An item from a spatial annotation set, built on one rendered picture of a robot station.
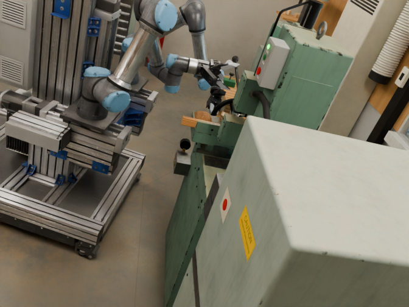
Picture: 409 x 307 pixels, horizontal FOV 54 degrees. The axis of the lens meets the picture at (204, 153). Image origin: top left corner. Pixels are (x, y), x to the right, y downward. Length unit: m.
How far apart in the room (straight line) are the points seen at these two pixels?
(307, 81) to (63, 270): 1.59
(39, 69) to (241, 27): 3.20
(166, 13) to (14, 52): 0.83
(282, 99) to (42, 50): 1.24
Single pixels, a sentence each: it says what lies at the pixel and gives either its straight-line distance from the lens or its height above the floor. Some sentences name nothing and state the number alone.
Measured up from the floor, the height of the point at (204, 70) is 1.14.
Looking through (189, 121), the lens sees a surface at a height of 0.93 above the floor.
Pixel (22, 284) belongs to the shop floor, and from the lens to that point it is 2.30.
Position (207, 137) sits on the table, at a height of 0.88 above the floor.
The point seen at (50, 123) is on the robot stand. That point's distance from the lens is 2.07.
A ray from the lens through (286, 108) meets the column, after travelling 1.51.
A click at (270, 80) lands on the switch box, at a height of 1.35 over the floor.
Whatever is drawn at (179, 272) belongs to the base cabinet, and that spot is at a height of 0.32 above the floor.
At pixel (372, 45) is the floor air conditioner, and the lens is 3.30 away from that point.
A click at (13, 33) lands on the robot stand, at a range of 2.19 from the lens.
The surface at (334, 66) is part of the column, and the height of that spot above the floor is 1.47.
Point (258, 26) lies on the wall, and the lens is 5.05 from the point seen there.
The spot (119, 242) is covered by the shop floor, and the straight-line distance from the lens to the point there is 2.52.
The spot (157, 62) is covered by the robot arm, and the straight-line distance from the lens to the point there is 2.06.
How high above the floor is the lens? 1.82
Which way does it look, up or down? 31 degrees down
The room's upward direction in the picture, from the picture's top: 19 degrees clockwise
